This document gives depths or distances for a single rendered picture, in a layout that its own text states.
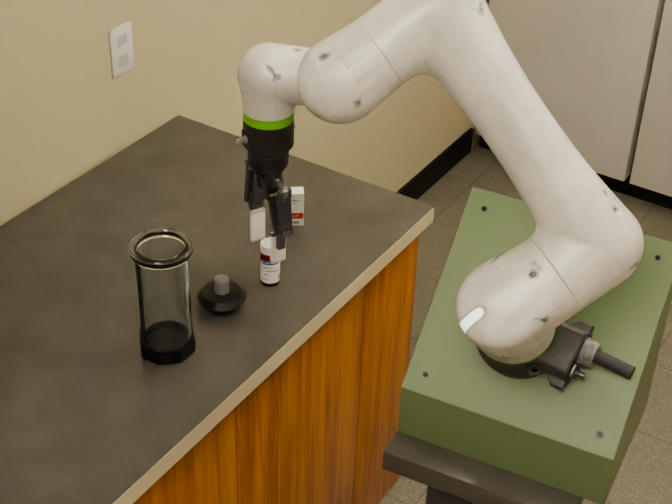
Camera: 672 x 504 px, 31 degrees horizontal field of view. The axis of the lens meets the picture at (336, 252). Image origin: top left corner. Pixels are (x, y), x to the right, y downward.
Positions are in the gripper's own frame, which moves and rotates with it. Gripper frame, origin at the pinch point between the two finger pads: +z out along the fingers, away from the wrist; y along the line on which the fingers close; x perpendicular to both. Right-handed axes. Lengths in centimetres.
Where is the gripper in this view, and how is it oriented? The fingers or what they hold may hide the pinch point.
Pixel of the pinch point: (267, 238)
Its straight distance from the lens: 233.2
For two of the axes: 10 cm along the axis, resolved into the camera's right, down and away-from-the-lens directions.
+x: 8.6, -2.7, 4.4
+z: -0.4, 8.2, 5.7
